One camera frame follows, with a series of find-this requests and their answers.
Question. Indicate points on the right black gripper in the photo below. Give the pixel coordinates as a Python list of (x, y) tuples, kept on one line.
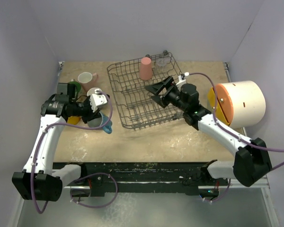
[(156, 89)]

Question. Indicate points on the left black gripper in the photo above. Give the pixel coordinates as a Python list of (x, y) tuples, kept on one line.
[(91, 115)]

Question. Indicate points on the yellow mug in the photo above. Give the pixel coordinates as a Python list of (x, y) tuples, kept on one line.
[(73, 120)]

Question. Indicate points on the black mug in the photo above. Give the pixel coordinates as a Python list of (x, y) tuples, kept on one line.
[(94, 90)]

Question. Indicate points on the pink tumbler cup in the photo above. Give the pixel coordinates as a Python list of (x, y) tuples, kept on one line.
[(145, 70)]

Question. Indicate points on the blue mug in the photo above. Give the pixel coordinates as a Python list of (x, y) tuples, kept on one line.
[(99, 120)]

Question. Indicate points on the white cat mug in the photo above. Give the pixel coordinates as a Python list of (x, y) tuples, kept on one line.
[(77, 85)]

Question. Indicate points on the pink mug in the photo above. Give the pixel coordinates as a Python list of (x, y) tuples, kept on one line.
[(87, 80)]

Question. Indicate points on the clear glass cup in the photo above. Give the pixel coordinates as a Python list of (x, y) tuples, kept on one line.
[(160, 65)]

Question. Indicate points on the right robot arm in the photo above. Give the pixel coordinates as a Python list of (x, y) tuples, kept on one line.
[(251, 157)]

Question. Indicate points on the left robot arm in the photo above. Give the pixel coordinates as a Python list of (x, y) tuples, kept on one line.
[(52, 122)]

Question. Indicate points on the orange and yellow lid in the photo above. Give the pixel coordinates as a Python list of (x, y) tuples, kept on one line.
[(224, 110)]

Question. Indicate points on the white cylinder container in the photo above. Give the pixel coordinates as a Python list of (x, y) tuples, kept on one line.
[(248, 101)]

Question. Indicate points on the grey wire dish rack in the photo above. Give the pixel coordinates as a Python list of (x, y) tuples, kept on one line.
[(135, 107)]

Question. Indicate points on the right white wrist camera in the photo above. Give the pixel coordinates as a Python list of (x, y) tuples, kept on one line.
[(182, 79)]

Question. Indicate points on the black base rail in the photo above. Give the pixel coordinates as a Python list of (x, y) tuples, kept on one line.
[(99, 186)]

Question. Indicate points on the aluminium frame rail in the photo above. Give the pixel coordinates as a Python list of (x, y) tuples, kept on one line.
[(71, 174)]

